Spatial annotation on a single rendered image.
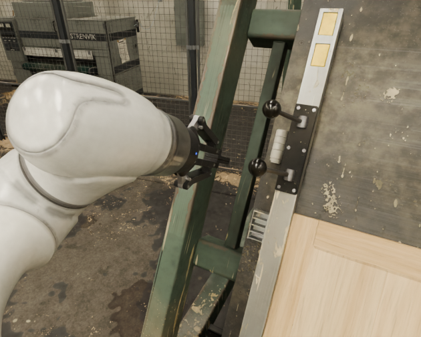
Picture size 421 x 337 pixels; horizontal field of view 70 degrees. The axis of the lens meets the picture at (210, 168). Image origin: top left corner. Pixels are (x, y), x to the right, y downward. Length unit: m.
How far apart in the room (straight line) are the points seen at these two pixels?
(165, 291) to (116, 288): 1.48
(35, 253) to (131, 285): 1.94
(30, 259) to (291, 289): 0.56
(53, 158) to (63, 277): 2.24
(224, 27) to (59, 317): 1.96
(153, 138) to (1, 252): 0.18
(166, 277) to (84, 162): 0.59
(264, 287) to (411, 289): 0.29
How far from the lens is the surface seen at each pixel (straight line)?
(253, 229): 0.76
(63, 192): 0.34
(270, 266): 0.73
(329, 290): 0.75
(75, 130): 0.27
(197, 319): 1.14
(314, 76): 0.74
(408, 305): 0.77
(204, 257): 0.87
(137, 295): 2.24
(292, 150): 0.70
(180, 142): 0.39
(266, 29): 0.89
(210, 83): 0.79
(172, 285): 0.83
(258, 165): 0.60
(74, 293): 2.38
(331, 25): 0.78
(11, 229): 0.36
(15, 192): 0.37
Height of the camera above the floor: 1.75
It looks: 30 degrees down
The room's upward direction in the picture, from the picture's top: straight up
